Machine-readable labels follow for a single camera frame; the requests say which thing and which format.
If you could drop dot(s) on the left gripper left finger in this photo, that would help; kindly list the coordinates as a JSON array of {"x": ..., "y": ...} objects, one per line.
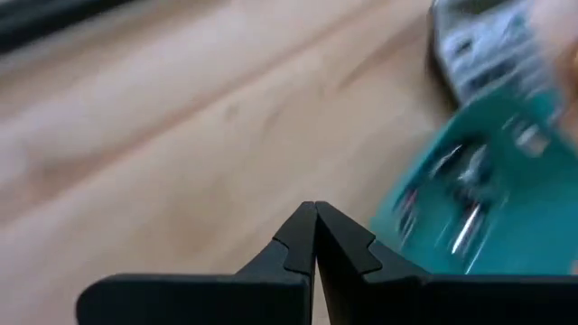
[{"x": 203, "y": 302}]

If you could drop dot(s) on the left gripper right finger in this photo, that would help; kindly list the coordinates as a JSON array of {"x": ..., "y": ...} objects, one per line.
[{"x": 429, "y": 302}]

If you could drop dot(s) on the silver cylindrical battery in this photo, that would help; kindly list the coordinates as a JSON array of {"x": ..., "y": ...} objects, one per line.
[
  {"x": 467, "y": 228},
  {"x": 529, "y": 137}
]

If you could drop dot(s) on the teal plastic bin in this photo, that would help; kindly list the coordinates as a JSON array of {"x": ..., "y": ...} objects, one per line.
[{"x": 533, "y": 216}]

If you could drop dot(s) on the grey desk calculator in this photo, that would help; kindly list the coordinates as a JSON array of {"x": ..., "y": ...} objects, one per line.
[{"x": 487, "y": 49}]

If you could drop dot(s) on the black table edge rail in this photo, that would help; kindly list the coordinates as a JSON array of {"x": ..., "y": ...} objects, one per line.
[{"x": 36, "y": 22}]

